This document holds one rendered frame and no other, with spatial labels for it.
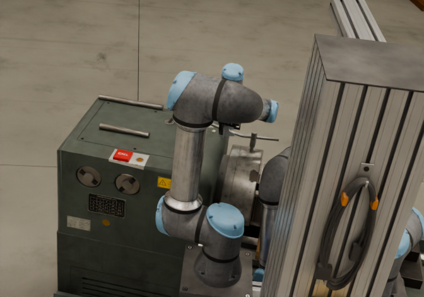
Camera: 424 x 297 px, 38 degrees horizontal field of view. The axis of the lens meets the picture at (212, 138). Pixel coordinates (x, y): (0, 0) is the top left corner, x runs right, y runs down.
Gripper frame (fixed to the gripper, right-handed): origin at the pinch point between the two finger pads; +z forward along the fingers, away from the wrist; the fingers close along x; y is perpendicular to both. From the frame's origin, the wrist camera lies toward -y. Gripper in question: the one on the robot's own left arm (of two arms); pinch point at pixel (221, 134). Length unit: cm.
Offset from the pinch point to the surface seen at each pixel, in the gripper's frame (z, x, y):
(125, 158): -1.3, -20.8, -31.4
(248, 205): 17.8, -17.7, 15.2
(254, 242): 42, -18, 20
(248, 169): 9.4, -6.7, 12.6
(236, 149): 10.4, 2.8, 6.2
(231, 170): 9.9, -8.5, 6.3
